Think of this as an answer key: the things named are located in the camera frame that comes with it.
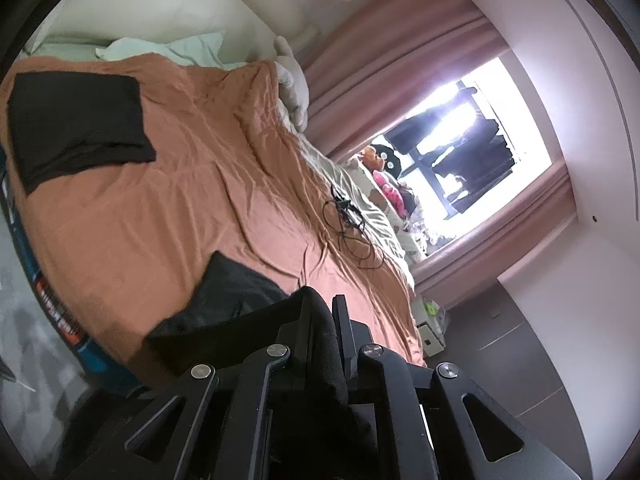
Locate pile of toys and clothes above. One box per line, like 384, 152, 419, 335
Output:
345, 152, 431, 263

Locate black cables with device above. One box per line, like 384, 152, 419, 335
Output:
322, 185, 386, 271

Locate orange blanket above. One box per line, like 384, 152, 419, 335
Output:
0, 55, 428, 396

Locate beige bed sheet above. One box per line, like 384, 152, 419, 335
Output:
300, 135, 418, 281

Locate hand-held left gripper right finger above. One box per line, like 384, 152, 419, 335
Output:
332, 296, 581, 480

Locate black folded garment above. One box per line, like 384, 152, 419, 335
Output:
7, 71, 157, 196

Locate cream bed headboard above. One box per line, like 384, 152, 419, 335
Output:
30, 0, 321, 68

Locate pink cushion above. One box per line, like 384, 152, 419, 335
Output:
372, 170, 408, 213

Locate window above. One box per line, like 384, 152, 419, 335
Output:
370, 57, 556, 256

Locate black button jacket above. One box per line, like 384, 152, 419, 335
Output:
144, 251, 351, 411

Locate grey fluffy rug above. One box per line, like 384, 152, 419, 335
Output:
0, 260, 101, 411

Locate white nightstand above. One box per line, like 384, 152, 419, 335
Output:
412, 297, 451, 361

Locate pink curtain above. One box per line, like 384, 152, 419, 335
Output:
415, 165, 573, 311
300, 0, 511, 161

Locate light green pillow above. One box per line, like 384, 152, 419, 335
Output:
95, 32, 251, 72

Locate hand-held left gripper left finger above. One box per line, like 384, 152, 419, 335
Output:
55, 310, 321, 480

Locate beige plush toy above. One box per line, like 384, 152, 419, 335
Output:
274, 36, 311, 133

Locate dark hanging garment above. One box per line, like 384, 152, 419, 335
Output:
387, 110, 501, 157
420, 145, 511, 181
435, 165, 516, 218

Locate black round plush toy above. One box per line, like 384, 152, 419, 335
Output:
374, 144, 403, 178

